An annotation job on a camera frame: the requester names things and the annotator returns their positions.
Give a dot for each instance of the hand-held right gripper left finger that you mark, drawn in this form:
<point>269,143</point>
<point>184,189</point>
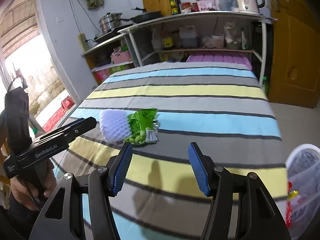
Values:
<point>122,167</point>

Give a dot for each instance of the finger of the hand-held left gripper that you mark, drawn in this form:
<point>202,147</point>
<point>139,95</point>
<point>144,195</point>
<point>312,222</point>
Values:
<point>80,127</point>

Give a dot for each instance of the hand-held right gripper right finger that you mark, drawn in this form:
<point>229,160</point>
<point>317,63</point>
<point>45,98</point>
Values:
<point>200,170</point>

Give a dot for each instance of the white foam fruit net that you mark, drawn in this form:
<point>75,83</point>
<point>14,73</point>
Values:
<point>113,125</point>

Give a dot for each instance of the green snack wrapper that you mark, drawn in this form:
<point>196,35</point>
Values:
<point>140,125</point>

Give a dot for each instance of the small red wrapper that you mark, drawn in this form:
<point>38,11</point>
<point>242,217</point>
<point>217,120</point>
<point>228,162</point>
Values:
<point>290,186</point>

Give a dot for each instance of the white bin with clear liner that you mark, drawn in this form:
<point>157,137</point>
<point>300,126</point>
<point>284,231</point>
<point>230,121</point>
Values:
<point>307,160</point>

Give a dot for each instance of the person's left hand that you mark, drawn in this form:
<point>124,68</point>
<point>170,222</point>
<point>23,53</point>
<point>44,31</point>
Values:
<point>50,180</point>

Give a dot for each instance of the red floor mat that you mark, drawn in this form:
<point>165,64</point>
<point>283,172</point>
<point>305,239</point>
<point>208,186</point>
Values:
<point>53,120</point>

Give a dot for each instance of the red plastic stool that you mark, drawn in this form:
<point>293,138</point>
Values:
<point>67,103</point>

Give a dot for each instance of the clear box with pink print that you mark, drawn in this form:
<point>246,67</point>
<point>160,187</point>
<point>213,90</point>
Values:
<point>105,73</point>

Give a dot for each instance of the low wooden cabinet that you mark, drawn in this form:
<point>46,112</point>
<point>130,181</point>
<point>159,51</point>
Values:
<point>90,62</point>

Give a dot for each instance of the striped tablecloth table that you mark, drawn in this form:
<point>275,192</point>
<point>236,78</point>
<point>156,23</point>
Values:
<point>187,100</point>

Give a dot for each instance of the pink plastic basket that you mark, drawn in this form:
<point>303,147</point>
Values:
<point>121,57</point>

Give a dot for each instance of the yellow power strip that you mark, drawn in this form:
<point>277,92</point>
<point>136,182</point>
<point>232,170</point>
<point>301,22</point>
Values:
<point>83,42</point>

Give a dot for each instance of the black induction cooker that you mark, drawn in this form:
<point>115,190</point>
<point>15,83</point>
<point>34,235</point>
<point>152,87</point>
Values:
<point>106,37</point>

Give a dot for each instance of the green plastic bottle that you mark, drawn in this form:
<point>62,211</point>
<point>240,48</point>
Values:
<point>265,85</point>

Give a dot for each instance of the stainless steel pot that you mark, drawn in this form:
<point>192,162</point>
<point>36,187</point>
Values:
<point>110,22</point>

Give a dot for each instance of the storage box with pink lid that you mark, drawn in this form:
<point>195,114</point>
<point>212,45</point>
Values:
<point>217,58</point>

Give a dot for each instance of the white plastic bottle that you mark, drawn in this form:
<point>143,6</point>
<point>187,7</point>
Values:
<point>156,41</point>

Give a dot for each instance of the oil bottle with yellow label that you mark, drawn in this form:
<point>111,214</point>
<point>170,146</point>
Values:
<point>167,40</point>

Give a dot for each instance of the black frying pan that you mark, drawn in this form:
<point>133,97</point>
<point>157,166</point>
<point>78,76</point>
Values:
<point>146,16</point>

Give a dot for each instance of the large plastic oil jug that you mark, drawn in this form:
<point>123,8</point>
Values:
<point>188,37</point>

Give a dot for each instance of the plastic bags on shelf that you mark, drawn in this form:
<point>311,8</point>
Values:
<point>232,36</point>

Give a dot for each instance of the yellow wooden door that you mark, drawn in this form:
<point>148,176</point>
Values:
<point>295,55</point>

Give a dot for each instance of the dark bottle with yellow label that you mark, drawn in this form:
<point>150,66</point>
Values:
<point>173,6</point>

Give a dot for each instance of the dark sauce bottle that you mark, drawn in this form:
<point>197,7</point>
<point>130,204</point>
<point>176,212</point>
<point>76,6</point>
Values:
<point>178,3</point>

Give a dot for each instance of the red seasoning packets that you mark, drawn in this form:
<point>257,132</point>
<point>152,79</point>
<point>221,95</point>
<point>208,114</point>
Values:
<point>188,7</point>

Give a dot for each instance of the clear plastic jug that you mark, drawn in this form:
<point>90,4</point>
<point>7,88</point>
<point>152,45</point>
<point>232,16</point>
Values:
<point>226,2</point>

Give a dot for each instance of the white wall switch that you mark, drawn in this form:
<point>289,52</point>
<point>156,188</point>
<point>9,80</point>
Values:
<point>59,19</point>

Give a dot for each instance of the white frame shelf table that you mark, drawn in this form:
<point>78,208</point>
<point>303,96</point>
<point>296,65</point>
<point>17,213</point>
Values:
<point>263,42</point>

